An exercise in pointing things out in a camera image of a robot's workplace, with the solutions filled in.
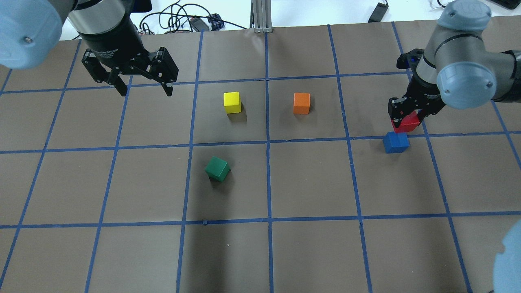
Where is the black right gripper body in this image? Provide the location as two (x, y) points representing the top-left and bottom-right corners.
(403, 77), (445, 116)

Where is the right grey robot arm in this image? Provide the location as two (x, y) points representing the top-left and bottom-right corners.
(388, 0), (520, 133)

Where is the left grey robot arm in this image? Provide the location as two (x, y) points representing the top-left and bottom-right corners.
(0, 0), (179, 96)

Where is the red wooden block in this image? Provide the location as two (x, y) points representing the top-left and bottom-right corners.
(391, 111), (421, 133)

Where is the black cable bundle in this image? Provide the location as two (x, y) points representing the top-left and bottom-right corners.
(138, 0), (249, 33)

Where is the aluminium frame post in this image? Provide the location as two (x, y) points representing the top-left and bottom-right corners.
(250, 0), (273, 33)

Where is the orange wooden block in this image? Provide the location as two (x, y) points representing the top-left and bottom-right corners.
(293, 92), (311, 115)

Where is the black power adapter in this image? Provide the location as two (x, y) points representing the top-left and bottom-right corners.
(368, 2), (389, 23)

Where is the blue wooden block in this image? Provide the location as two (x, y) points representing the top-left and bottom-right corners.
(383, 131), (410, 154)

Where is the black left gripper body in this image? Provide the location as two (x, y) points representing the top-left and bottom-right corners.
(81, 24), (163, 84)

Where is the brown paper table cover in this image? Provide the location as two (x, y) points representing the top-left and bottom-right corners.
(0, 21), (521, 293)

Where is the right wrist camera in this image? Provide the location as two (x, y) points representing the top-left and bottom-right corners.
(396, 48), (424, 70)

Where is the green wooden block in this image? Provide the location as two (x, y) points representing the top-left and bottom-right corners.
(205, 156), (231, 182)

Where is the yellow wooden block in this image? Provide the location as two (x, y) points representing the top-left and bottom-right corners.
(223, 92), (242, 114)

